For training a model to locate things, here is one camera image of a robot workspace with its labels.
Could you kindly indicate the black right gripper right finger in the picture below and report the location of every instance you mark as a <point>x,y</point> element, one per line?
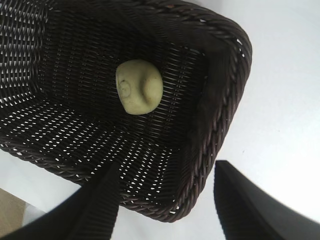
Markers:
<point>255,215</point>

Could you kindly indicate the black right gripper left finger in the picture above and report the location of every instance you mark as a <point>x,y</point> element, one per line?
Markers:
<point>82,217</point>

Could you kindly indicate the pale yellow egg yolk pastry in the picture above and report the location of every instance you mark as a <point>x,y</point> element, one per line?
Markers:
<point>140,87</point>

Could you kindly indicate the dark brown woven basket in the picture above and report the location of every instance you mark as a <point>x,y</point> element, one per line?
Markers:
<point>75,75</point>

